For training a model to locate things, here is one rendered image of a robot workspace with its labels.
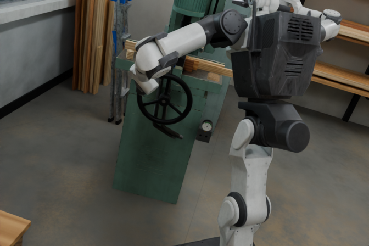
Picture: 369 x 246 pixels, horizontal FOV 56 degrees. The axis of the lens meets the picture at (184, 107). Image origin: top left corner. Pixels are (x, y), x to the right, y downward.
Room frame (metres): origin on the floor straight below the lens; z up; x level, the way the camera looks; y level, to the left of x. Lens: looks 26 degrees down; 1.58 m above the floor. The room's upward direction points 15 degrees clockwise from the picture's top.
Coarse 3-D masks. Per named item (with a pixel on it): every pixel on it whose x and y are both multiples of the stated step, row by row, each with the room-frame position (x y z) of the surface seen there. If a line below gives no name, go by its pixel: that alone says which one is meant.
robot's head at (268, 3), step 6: (264, 0) 1.44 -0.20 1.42; (270, 0) 1.45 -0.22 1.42; (276, 0) 1.46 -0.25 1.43; (258, 6) 1.42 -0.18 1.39; (264, 6) 1.44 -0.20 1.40; (270, 6) 1.44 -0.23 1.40; (276, 6) 1.46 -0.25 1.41; (258, 12) 1.43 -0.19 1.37; (264, 12) 1.42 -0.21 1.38; (270, 12) 1.48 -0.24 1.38
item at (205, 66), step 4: (200, 64) 1.94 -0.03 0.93; (204, 64) 1.94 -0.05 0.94; (208, 64) 1.95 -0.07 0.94; (200, 68) 1.94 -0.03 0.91; (204, 68) 1.94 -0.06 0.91; (208, 68) 1.94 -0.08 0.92; (212, 68) 1.94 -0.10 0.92; (216, 68) 1.94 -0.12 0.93; (220, 68) 1.94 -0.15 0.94; (224, 68) 1.95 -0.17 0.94; (216, 72) 1.94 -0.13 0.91; (220, 72) 1.94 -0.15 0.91; (224, 72) 1.94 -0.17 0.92; (228, 72) 1.94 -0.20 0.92; (232, 72) 1.94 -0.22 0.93; (228, 76) 1.94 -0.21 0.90; (232, 76) 1.94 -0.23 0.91
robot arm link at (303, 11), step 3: (300, 9) 1.83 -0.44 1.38; (303, 9) 1.83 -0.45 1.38; (306, 9) 1.82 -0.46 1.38; (309, 9) 1.83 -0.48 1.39; (300, 12) 1.82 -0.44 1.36; (303, 12) 1.82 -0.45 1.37; (306, 12) 1.81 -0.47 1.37; (312, 12) 1.80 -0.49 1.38; (315, 12) 1.80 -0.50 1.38; (318, 12) 1.80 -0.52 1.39; (321, 12) 1.80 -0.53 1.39; (312, 15) 1.79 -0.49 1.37; (315, 15) 1.78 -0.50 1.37; (318, 15) 1.78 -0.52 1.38; (321, 15) 1.78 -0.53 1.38; (324, 15) 1.73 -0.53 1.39; (321, 18) 1.74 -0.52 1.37; (324, 18) 1.72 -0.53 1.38
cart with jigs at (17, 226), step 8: (0, 216) 0.89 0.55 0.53; (8, 216) 0.90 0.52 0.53; (16, 216) 0.91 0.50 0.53; (0, 224) 0.86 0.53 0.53; (8, 224) 0.87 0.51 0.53; (16, 224) 0.88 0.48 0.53; (24, 224) 0.89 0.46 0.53; (0, 232) 0.83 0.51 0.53; (8, 232) 0.84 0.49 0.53; (16, 232) 0.85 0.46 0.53; (24, 232) 0.87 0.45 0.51; (0, 240) 0.80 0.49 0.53; (8, 240) 0.81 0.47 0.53; (16, 240) 0.83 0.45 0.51
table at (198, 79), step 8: (120, 56) 1.82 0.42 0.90; (120, 64) 1.78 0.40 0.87; (128, 64) 1.78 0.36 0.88; (184, 72) 1.82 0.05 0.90; (192, 72) 1.85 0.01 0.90; (200, 72) 1.89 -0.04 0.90; (208, 72) 1.92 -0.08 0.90; (184, 80) 1.79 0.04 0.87; (192, 80) 1.79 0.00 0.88; (200, 80) 1.79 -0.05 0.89; (208, 80) 1.80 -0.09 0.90; (176, 88) 1.69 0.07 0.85; (200, 88) 1.79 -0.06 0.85; (208, 88) 1.79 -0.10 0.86; (216, 88) 1.79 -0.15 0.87
